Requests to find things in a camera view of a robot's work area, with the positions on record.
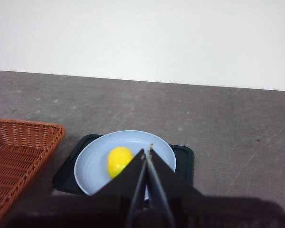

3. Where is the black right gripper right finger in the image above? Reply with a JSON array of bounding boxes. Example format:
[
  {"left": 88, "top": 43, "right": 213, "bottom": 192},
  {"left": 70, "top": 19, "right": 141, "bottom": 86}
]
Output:
[{"left": 142, "top": 143, "right": 285, "bottom": 228}]

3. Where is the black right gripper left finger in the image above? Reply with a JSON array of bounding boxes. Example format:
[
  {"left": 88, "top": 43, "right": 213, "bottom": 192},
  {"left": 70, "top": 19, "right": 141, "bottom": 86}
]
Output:
[{"left": 2, "top": 148, "right": 147, "bottom": 228}]

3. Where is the blue round plate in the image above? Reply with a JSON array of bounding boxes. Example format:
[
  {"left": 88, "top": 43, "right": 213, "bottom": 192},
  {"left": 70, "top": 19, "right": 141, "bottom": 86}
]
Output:
[{"left": 74, "top": 129, "right": 177, "bottom": 201}]

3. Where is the yellow lemon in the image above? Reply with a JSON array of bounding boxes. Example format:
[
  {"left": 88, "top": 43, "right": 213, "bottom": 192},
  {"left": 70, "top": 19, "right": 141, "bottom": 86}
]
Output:
[{"left": 107, "top": 146, "right": 134, "bottom": 180}]

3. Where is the brown wicker basket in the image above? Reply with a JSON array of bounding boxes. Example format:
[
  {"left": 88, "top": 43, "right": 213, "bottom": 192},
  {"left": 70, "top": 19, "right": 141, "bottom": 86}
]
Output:
[{"left": 0, "top": 118, "right": 67, "bottom": 228}]

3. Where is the black flat tray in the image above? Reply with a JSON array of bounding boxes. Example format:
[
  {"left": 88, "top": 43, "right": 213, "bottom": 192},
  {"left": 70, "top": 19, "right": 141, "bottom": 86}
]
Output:
[{"left": 52, "top": 134, "right": 195, "bottom": 194}]

